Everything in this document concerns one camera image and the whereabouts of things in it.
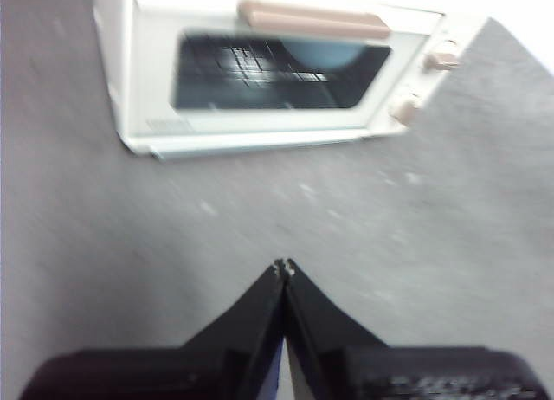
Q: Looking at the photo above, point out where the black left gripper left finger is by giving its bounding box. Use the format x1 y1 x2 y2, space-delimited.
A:
19 259 287 400

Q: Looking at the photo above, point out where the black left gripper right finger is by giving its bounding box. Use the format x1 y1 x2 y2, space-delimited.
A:
284 259 550 400

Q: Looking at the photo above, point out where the glass oven door beige handle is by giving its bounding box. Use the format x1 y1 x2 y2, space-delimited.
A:
129 0 447 144

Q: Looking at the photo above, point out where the beige oven knob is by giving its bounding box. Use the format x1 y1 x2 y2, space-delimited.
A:
422 40 460 72
389 94 423 126

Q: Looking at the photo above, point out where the cream toaster oven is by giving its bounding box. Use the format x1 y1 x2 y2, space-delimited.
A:
93 0 490 161

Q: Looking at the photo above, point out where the metal crumb tray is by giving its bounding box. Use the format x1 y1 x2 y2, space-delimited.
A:
149 129 374 159

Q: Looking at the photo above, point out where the metal wire oven rack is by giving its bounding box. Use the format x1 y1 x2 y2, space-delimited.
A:
190 44 330 87

